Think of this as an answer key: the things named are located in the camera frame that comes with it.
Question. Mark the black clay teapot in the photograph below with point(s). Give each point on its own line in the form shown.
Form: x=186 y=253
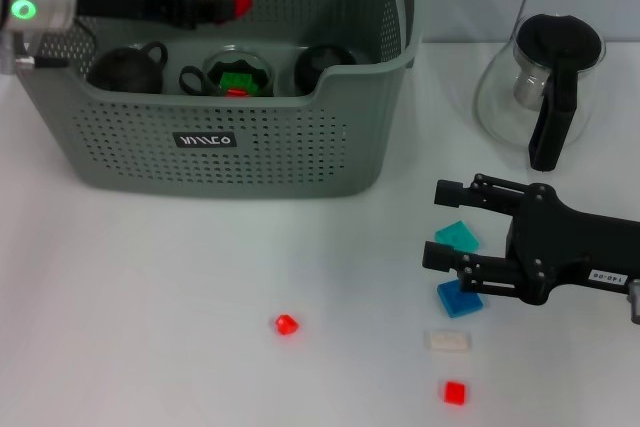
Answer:
x=125 y=72

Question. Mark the white toy brick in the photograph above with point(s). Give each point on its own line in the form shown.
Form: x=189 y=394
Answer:
x=447 y=342

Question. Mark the red square toy brick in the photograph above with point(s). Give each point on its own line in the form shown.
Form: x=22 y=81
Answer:
x=455 y=392

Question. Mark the grey perforated storage bin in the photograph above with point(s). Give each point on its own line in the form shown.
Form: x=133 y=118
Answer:
x=150 y=167

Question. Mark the blue square toy plate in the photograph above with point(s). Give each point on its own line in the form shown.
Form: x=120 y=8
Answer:
x=457 y=302

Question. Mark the green toy brick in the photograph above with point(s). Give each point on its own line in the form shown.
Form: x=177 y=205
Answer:
x=256 y=87
x=235 y=80

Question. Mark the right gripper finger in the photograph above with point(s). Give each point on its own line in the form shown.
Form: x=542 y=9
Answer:
x=480 y=194
x=482 y=272

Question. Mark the teal square toy plate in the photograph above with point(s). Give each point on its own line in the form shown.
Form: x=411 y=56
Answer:
x=457 y=236

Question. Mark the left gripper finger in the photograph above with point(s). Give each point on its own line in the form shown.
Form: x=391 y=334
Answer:
x=215 y=16
x=215 y=1

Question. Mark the long red toy brick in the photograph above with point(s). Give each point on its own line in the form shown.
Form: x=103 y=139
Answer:
x=237 y=93

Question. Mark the red sloped toy brick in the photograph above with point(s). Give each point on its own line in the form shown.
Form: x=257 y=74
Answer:
x=286 y=325

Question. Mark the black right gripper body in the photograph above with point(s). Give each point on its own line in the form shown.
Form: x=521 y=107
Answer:
x=560 y=242

